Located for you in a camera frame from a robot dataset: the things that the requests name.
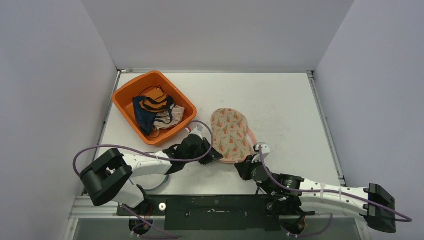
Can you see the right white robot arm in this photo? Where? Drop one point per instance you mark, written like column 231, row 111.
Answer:
column 290, row 195

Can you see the orange plastic tub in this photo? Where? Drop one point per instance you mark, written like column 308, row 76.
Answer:
column 142, row 86

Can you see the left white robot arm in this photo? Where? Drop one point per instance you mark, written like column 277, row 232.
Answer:
column 107, row 179

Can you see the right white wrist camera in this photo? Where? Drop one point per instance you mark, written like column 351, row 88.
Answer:
column 261, row 151

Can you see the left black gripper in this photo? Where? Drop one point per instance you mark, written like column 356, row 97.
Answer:
column 212, row 156

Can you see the beige bra in tub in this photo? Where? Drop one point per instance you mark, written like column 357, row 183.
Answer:
column 169, row 118

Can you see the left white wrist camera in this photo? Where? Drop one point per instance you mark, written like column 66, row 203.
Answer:
column 196, row 131

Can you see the floral padded bra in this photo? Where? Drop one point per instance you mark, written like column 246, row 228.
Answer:
column 232, row 137

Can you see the navy blue bra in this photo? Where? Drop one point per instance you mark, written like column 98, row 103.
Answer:
column 144, row 119

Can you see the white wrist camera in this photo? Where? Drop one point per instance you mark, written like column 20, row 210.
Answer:
column 261, row 151
column 196, row 131

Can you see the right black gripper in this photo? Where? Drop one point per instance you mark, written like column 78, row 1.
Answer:
column 244, row 168

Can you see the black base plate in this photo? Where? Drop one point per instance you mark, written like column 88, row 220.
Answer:
column 219, row 212

